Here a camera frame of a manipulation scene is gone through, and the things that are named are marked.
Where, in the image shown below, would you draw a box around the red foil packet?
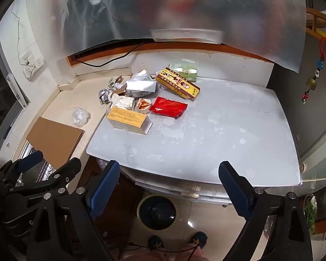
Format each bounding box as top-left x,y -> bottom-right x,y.
149,96 -> 188,119

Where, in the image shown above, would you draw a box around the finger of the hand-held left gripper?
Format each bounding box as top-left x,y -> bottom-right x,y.
0,150 -> 44,193
13,157 -> 82,196

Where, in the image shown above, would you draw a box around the small crumpled wrapper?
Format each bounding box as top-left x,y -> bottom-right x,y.
109,75 -> 124,90

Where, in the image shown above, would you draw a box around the clear plastic bag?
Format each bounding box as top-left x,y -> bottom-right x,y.
72,107 -> 91,127

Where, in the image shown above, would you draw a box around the cream round trash bin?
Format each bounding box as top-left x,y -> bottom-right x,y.
137,194 -> 178,230

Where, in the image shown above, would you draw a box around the hanging bell ornament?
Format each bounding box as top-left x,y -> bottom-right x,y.
301,37 -> 326,104

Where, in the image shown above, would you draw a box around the open orange snack packet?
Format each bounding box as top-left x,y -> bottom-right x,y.
136,98 -> 153,114

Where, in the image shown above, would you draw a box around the green potted plant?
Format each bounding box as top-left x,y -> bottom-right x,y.
304,194 -> 318,234

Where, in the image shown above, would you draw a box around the white wall cable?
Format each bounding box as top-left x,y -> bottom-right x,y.
11,0 -> 30,66

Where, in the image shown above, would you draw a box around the white wall socket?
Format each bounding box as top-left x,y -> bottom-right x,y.
19,51 -> 45,81

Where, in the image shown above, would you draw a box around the person's pink pants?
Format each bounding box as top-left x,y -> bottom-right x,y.
122,246 -> 207,261

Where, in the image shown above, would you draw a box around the brown cardboard sheet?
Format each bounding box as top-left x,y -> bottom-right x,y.
26,117 -> 85,166

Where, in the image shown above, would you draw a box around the silver foil wrapper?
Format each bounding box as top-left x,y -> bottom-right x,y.
98,87 -> 115,105

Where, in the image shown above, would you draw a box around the thick black cable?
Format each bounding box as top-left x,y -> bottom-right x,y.
73,41 -> 147,67

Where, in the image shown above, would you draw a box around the thin black cable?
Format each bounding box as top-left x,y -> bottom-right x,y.
130,242 -> 204,261

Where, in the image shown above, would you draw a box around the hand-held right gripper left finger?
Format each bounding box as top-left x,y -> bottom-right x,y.
26,160 -> 120,261

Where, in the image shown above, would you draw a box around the long yellow red box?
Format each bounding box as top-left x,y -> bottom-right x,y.
155,67 -> 201,101

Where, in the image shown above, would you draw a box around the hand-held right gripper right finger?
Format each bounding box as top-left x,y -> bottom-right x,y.
219,161 -> 314,261

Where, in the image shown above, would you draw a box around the translucent plastic sheet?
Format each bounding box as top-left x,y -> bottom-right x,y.
52,0 -> 307,74

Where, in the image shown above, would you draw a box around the green printed packet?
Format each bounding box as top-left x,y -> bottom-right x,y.
168,63 -> 198,82

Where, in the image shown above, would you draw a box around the white crumpled tissue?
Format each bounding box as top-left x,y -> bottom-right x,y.
110,94 -> 136,111

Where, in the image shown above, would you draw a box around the wooden ladder shelf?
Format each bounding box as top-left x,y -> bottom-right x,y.
306,8 -> 326,51

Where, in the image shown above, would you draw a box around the blue patterned slipper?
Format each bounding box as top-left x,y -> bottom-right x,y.
148,235 -> 163,251
189,231 -> 208,246

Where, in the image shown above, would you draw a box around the plain yellow cardboard box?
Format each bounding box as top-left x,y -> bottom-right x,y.
106,107 -> 153,136

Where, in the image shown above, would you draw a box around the white paper bag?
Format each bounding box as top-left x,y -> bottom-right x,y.
125,70 -> 158,98

